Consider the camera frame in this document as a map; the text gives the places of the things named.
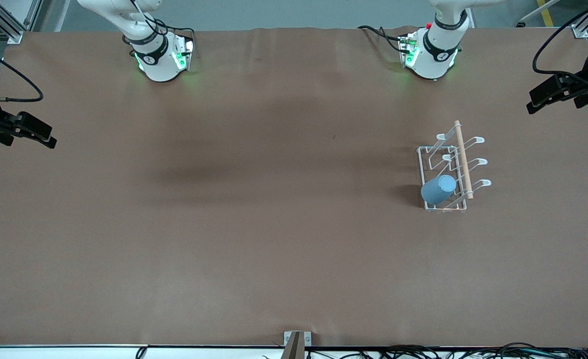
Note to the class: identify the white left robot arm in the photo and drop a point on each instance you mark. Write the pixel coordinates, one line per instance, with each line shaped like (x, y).
(436, 55)

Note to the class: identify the brown table cover mat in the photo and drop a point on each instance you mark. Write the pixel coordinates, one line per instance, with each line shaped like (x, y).
(274, 224)

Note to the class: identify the light blue plastic cup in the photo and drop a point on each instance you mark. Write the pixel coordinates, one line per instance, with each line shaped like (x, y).
(436, 190)

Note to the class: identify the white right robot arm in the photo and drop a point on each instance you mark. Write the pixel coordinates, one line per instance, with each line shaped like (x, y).
(157, 65)

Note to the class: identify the white stand leg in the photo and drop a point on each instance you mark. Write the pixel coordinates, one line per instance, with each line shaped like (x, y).
(533, 15)

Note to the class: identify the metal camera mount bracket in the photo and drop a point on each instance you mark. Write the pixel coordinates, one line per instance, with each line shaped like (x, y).
(294, 349)

